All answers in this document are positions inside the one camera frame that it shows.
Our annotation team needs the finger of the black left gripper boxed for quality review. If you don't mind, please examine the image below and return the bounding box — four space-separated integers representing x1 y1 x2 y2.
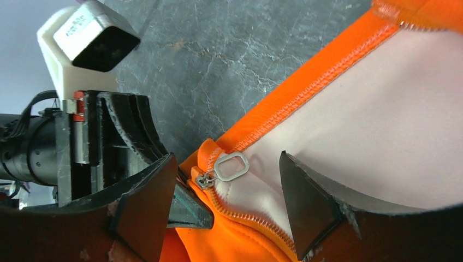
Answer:
167 181 214 229
97 92 169 164

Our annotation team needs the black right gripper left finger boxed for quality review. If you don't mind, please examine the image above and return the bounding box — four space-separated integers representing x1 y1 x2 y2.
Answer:
1 153 177 261

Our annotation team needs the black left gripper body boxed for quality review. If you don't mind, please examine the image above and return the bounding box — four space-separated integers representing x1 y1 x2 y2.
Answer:
55 90 104 207

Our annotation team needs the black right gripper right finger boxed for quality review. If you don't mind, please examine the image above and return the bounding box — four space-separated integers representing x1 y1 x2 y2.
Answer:
279 152 462 261

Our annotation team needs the orange zip jacket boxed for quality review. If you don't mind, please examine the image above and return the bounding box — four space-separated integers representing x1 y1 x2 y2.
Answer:
161 1 462 261

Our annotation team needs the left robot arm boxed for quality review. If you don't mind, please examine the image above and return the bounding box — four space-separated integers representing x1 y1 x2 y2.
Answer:
1 90 168 207

